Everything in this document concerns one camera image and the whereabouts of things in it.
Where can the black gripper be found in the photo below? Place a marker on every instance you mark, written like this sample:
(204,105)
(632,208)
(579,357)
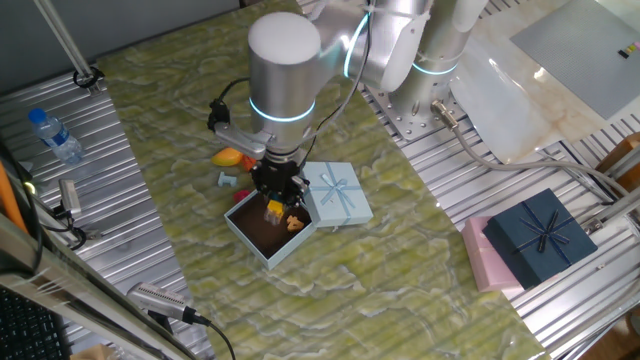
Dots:
(277,176)

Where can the dark blue toy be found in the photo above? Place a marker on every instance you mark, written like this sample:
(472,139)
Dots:
(281,201)

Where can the gold metallic toy block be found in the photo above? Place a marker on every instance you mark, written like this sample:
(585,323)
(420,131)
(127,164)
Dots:
(275,207)

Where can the small pink toy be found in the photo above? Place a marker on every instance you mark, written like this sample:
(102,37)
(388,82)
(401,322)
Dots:
(241,195)

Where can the orange toy basketball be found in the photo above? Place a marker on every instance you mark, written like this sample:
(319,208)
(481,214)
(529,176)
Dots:
(248,163)

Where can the light blue gift box lid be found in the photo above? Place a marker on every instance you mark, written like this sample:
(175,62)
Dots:
(335,192)

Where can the small grey toy block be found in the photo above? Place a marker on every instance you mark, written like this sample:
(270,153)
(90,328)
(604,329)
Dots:
(227,180)

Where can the light blue gift box base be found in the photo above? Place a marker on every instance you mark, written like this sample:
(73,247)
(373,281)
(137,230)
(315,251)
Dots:
(255,250)

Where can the yellow orange toy mango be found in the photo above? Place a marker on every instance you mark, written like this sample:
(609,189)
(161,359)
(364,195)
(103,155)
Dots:
(226,156)

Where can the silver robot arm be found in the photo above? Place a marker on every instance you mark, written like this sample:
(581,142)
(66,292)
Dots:
(282,85)

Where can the dark blue gift box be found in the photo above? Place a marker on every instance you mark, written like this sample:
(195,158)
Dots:
(540,237)

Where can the brown wooden box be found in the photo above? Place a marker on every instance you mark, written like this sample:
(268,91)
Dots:
(622,160)

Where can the green marble pattern mat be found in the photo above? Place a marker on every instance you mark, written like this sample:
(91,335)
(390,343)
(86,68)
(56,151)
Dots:
(325,300)

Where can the silver robot mounting plate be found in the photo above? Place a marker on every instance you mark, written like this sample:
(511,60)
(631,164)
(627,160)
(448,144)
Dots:
(400,122)

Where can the white ridged device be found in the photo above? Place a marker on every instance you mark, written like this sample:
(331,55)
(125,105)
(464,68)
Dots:
(155,297)

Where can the pink flat object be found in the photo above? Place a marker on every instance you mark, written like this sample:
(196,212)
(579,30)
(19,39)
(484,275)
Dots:
(487,265)

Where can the clear plastic water bottle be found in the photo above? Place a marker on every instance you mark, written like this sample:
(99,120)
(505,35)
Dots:
(55,137)

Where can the beige flat sheet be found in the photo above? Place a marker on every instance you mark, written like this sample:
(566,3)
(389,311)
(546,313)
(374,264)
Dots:
(500,100)

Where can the silver tripod pole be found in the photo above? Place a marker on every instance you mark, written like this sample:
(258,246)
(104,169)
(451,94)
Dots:
(65,40)

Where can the orange pole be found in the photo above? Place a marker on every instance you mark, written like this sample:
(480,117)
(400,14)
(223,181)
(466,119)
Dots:
(10,200)

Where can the black keyboard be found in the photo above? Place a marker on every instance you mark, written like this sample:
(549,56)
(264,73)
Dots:
(25,325)

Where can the grey studded baseplate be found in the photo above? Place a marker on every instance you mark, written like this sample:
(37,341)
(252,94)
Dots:
(585,45)

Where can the small pink yellow brick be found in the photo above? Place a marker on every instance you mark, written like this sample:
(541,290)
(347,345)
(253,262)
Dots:
(630,50)

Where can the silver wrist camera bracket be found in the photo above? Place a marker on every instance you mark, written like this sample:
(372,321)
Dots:
(240,141)

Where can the aluminium frame bar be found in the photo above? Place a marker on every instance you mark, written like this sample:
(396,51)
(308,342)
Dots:
(75,290)

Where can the silver aluminium rail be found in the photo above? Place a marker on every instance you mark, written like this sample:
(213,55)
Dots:
(615,210)

